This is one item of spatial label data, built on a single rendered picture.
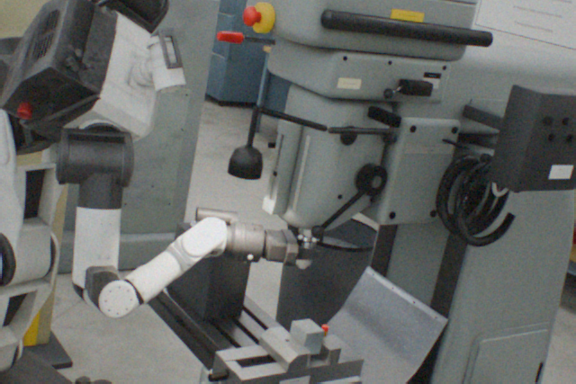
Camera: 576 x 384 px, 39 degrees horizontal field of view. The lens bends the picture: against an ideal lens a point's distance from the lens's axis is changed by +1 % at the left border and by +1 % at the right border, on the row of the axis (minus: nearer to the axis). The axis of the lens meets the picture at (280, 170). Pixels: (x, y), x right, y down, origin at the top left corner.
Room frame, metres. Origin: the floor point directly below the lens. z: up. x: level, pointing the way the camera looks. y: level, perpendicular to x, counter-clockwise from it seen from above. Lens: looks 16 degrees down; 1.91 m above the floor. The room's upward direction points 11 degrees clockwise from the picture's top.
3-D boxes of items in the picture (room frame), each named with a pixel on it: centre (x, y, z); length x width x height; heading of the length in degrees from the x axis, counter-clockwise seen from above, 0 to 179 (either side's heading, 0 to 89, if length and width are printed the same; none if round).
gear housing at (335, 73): (1.80, -0.13, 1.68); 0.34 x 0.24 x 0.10; 126
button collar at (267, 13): (1.63, 0.09, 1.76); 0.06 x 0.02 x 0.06; 36
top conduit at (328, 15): (1.67, -0.21, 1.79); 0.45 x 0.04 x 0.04; 126
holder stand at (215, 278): (2.04, 0.14, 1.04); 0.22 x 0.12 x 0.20; 36
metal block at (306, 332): (1.72, -0.13, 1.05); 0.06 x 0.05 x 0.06; 36
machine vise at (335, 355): (1.70, -0.11, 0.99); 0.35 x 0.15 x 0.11; 126
